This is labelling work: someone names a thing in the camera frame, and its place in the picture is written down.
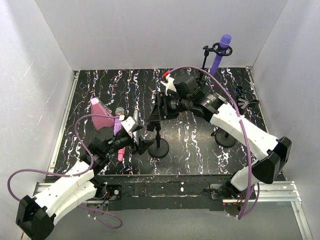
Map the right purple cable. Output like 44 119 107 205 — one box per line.
169 65 261 220

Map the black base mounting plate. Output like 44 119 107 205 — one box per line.
77 174 257 212

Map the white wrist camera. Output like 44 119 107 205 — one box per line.
160 71 178 96
121 116 143 139

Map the purple glitter microphone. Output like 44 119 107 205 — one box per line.
113 107 125 136

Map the aluminium rail frame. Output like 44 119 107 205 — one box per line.
21 67 313 240

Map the pink microphone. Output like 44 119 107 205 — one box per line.
117 147 126 162

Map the pink microphone case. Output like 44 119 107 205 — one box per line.
90 97 115 131

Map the silver microphone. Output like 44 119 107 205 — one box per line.
133 109 140 146

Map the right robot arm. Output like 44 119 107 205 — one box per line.
147 74 292 197

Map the tall tripod microphone stand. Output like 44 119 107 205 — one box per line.
196 42 235 88

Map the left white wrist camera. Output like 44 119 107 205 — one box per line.
121 116 143 139

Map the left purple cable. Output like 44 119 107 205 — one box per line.
7 114 124 229

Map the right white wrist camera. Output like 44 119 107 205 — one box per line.
160 71 178 96

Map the round base stand with clip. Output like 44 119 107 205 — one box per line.
147 121 170 159

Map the round base stand with scissor clamp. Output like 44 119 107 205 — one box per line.
210 85 259 148

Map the purple cable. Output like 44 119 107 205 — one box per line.
7 114 124 229
169 65 261 220

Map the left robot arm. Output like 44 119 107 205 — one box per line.
15 127 154 240

